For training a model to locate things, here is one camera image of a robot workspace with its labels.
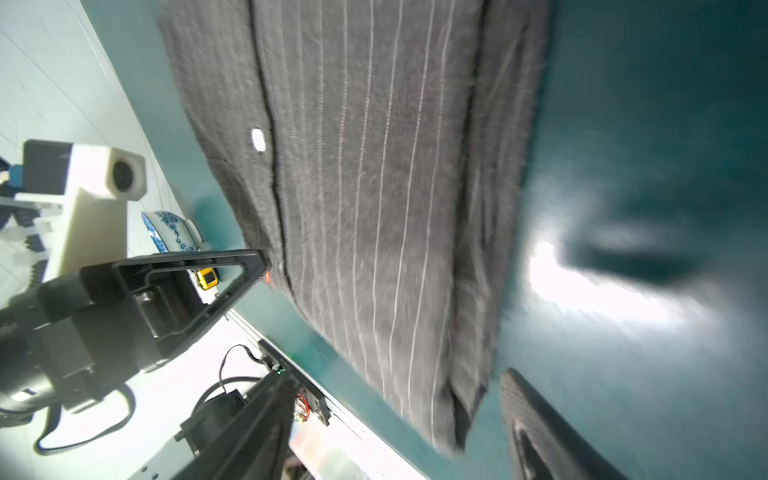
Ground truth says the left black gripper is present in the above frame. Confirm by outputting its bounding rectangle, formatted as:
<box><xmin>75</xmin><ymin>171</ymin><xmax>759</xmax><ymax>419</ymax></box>
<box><xmin>1</xmin><ymin>250</ymin><xmax>269</xmax><ymax>417</ymax></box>

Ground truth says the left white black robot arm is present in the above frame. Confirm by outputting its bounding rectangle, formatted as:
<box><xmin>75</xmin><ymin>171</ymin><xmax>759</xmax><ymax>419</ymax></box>
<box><xmin>1</xmin><ymin>250</ymin><xmax>297</xmax><ymax>479</ymax></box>

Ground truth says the dark grey striped shirt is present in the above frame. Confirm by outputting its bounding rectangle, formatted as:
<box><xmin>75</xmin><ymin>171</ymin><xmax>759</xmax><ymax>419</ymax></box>
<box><xmin>157</xmin><ymin>1</ymin><xmax>549</xmax><ymax>455</ymax></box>

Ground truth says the yellow black tape measure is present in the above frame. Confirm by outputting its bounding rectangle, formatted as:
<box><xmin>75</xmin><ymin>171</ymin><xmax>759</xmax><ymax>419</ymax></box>
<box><xmin>196</xmin><ymin>267</ymin><xmax>219</xmax><ymax>291</ymax></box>

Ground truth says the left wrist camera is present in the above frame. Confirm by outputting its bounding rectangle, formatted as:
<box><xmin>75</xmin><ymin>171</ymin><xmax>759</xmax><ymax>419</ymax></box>
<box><xmin>1</xmin><ymin>140</ymin><xmax>148</xmax><ymax>281</ymax></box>

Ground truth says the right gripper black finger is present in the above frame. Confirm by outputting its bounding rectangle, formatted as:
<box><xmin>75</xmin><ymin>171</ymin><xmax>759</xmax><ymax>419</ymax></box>
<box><xmin>500</xmin><ymin>369</ymin><xmax>624</xmax><ymax>479</ymax></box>

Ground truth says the blue white ceramic plate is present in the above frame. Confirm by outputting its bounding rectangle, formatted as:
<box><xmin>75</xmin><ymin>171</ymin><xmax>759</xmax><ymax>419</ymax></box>
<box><xmin>141</xmin><ymin>210</ymin><xmax>201</xmax><ymax>253</ymax></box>

